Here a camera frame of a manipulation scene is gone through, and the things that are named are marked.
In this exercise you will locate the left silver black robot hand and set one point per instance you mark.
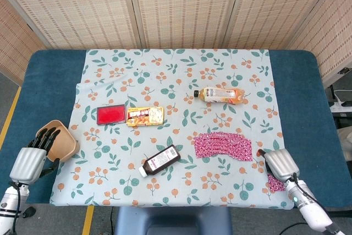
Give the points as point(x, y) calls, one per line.
point(27, 163)

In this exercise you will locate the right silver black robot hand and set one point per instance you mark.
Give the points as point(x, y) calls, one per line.
point(280, 163)

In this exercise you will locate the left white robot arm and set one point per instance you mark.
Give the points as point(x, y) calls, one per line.
point(9, 207)

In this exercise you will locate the brown paper bowl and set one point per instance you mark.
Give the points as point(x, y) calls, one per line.
point(64, 144)

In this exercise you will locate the black caster wheel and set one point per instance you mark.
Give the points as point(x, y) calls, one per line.
point(29, 212)

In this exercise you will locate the white power strip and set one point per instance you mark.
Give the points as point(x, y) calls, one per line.
point(342, 106)

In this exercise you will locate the orange drink plastic bottle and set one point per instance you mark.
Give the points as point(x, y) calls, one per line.
point(220, 95)

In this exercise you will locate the red ink pad case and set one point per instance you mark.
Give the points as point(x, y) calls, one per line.
point(111, 114)

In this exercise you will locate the floral leaf print tablecloth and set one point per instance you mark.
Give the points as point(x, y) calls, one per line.
point(176, 127)

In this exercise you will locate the brown medicine bottle white cap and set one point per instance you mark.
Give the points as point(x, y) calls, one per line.
point(160, 160)

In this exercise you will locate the woven bamboo screen panel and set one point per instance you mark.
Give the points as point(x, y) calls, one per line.
point(332, 31)
point(277, 6)
point(16, 39)
point(71, 6)
point(184, 6)

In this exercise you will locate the yellow snack box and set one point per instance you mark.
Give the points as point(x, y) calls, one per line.
point(145, 116)

